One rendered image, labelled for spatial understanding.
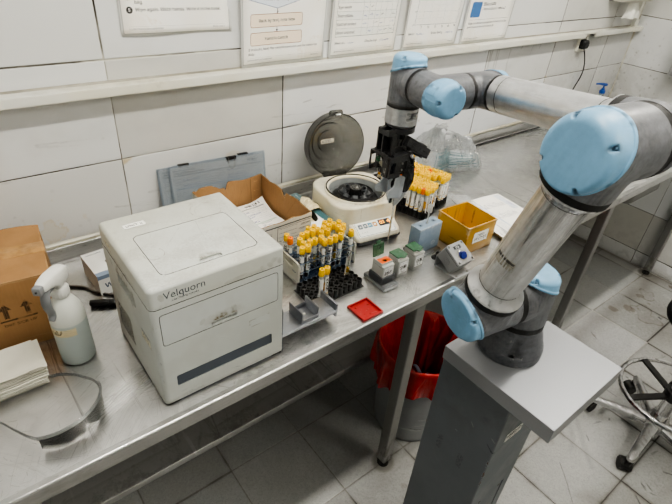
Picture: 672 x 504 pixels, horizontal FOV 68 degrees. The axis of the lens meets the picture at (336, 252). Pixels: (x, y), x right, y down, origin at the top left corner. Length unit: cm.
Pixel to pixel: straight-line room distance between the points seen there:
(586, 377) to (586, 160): 64
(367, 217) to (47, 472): 105
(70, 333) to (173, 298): 31
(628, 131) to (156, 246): 80
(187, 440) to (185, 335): 85
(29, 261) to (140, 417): 43
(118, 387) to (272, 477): 98
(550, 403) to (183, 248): 82
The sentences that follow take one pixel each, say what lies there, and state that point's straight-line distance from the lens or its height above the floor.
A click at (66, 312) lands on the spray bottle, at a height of 102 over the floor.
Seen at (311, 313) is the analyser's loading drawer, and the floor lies 91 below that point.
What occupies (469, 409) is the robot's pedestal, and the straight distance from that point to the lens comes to 131.
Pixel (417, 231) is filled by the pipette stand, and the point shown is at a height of 97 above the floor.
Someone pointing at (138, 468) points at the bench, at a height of 27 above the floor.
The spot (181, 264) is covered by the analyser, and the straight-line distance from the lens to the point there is 96.
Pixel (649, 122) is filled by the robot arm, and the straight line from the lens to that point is 81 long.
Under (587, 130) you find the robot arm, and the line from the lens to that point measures 76.
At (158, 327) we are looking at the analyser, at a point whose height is 109.
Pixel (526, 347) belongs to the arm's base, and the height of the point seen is 97.
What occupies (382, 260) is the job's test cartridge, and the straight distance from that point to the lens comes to 137.
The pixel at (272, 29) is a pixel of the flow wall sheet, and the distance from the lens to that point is 158.
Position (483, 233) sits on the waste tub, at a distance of 163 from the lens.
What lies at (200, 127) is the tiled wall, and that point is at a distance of 155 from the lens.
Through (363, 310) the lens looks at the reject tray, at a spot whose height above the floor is 88.
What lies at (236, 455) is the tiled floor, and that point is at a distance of 208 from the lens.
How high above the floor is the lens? 173
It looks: 34 degrees down
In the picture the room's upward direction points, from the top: 5 degrees clockwise
